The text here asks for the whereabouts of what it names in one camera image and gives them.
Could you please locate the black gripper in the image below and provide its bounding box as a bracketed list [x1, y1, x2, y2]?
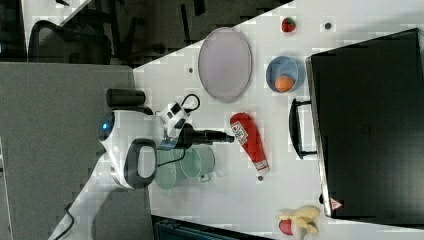
[176, 124, 234, 149]

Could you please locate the red ketchup bottle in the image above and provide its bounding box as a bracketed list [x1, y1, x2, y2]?
[230, 112, 270, 177]

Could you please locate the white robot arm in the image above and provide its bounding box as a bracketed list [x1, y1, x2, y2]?
[48, 109, 234, 240]

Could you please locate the green oval strainer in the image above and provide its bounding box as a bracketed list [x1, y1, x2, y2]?
[155, 149, 186, 191]

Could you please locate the green mug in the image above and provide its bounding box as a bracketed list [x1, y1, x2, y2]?
[180, 145, 215, 183]

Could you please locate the grey round plate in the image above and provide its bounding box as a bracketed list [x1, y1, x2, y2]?
[198, 27, 252, 102]

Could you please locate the orange fruit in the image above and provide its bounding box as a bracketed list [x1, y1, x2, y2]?
[275, 75, 295, 92]

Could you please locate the blue bowl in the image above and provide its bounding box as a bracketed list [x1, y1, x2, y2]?
[265, 56, 306, 93]

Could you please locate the red apple toy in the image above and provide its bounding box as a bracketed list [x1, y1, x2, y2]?
[279, 219, 293, 236]

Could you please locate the black office chair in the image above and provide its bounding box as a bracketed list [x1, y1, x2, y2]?
[27, 20, 112, 65]

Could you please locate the red strawberry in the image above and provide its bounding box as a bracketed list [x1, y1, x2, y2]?
[281, 17, 296, 33]

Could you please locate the black toaster oven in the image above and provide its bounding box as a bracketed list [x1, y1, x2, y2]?
[305, 28, 424, 229]

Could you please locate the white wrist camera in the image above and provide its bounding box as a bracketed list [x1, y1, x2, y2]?
[159, 101, 189, 137]

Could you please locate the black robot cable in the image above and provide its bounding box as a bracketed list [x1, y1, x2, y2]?
[53, 93, 202, 240]

